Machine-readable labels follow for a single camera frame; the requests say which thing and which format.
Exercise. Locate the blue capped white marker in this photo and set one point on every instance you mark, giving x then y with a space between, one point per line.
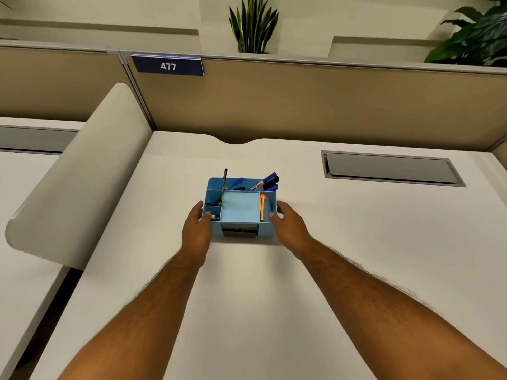
261 183

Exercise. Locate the broad leaf green plant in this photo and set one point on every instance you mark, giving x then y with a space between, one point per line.
475 39

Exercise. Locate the blue pen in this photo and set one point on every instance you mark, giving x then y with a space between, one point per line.
236 182

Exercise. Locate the blue desk organizer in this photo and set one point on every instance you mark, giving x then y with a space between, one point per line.
239 207

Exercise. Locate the black silver slim pen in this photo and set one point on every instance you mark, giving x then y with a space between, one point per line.
224 180

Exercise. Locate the beige partition panel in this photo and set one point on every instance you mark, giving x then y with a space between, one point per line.
317 102
59 83

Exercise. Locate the black capped white marker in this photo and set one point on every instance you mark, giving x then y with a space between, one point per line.
272 182

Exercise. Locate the person's right forearm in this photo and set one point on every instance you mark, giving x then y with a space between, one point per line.
396 312

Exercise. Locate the green potted plant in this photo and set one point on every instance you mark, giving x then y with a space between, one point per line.
253 27

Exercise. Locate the person's right hand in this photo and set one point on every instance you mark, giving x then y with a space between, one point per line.
291 229

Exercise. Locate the white divider screen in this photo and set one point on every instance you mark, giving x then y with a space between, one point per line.
87 174

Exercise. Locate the orange sticky note pad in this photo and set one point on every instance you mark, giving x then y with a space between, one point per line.
262 207

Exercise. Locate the person's left hand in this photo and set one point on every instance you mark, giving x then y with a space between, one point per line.
196 233

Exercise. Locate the blue number sign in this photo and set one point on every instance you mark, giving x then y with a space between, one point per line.
168 66

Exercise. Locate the beige side panel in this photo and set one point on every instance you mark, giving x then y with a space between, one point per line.
501 154

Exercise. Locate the person's left forearm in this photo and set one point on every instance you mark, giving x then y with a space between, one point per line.
134 324

